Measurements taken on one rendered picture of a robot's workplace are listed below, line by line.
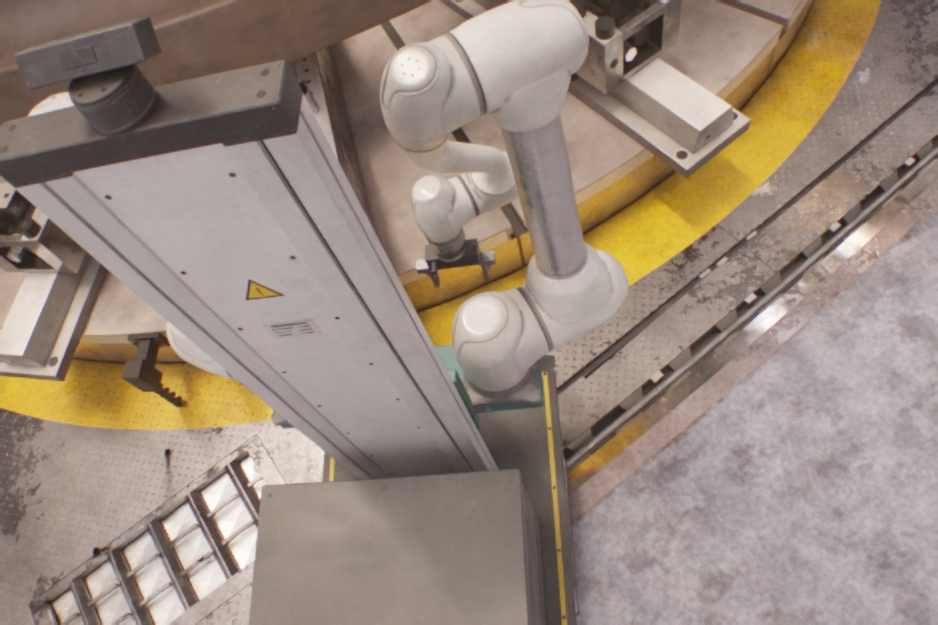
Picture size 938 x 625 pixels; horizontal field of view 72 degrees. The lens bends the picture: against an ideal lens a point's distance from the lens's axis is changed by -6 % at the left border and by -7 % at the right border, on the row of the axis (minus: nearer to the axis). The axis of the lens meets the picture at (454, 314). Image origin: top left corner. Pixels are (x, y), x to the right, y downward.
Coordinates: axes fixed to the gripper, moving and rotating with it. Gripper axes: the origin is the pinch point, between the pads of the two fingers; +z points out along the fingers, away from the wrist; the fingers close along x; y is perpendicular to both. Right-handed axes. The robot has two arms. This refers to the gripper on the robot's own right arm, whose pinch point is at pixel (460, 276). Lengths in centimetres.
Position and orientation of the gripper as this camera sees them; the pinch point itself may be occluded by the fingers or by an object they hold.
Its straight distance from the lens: 181.5
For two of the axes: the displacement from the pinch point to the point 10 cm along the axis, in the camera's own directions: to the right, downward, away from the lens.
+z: 1.9, 4.6, 8.7
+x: 9.8, -1.1, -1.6
